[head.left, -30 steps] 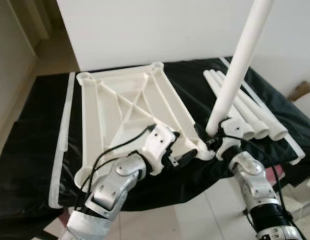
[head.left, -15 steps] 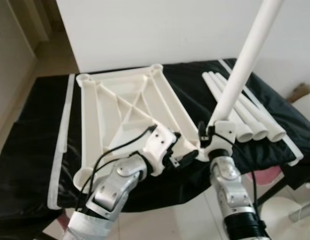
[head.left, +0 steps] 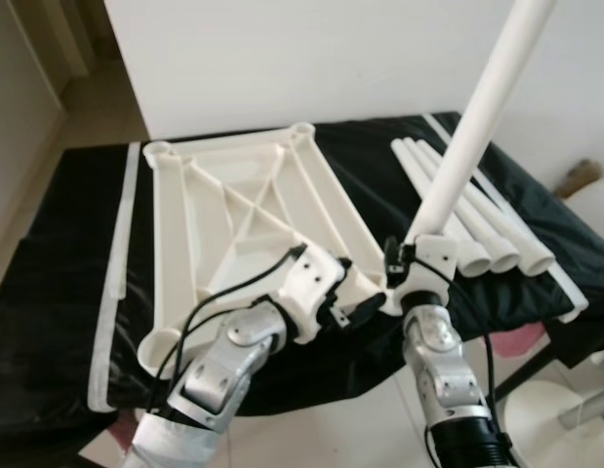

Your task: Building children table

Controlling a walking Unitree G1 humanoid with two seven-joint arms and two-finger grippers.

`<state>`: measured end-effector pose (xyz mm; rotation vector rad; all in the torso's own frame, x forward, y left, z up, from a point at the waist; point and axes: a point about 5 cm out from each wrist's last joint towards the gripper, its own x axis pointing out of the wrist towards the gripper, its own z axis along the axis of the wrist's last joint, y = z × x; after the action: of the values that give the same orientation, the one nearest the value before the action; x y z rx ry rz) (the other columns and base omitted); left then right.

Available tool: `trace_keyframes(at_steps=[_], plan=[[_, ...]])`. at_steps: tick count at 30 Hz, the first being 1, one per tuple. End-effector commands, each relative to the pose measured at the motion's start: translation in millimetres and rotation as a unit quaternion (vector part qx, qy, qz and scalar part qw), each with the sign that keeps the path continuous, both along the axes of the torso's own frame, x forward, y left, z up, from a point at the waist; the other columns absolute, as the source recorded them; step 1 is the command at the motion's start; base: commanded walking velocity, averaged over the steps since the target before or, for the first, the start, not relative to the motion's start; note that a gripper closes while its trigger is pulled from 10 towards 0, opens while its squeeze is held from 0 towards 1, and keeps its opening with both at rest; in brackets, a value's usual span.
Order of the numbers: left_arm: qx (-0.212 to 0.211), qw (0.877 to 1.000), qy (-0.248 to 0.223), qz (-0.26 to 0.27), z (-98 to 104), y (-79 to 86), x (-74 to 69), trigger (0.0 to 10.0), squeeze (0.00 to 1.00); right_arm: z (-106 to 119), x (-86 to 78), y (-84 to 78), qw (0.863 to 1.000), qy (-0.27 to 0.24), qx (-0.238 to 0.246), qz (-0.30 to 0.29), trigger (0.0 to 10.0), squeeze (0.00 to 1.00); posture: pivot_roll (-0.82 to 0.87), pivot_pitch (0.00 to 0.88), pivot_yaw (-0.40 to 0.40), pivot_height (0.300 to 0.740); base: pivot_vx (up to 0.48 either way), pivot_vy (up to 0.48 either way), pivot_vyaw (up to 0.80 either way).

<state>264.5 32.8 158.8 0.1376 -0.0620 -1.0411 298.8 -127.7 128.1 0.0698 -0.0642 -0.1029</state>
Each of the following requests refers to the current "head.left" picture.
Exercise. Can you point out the white plastic children table top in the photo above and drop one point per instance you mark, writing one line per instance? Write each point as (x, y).
(223, 195)

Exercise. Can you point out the pink plastic object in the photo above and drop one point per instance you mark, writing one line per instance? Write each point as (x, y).
(126, 434)
(521, 341)

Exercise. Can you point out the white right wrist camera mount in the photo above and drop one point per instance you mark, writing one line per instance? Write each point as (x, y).
(428, 258)

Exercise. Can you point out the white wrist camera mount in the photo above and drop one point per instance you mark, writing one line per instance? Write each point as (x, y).
(428, 258)
(306, 278)

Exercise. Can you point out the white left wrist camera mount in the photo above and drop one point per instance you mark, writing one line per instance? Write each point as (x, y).
(306, 278)

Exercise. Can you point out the brown wooden door frame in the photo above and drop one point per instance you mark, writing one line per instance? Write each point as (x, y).
(48, 39)

